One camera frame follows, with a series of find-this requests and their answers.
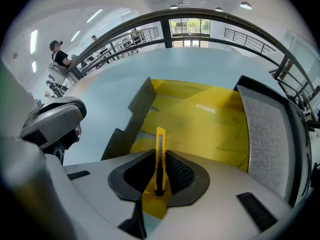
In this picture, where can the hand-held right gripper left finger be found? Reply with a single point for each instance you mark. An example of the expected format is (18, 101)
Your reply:
(130, 179)

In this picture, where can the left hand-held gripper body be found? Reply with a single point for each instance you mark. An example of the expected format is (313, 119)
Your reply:
(57, 119)

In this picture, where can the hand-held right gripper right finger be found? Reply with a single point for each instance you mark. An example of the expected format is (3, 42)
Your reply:
(185, 179)

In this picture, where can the small yellow utility knife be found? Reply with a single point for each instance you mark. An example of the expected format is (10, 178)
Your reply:
(160, 154)

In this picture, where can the black and yellow box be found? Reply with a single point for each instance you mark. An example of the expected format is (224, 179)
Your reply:
(200, 124)

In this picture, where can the ceiling tube light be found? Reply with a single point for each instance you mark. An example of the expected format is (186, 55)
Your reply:
(75, 36)
(33, 41)
(34, 66)
(94, 15)

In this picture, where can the thin-bar metal railing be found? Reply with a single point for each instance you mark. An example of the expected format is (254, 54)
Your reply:
(250, 41)
(140, 37)

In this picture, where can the glass entrance doors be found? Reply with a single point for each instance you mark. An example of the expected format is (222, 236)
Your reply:
(190, 31)

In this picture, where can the dome pendant lamp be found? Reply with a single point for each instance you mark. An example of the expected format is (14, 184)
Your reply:
(219, 9)
(174, 6)
(245, 5)

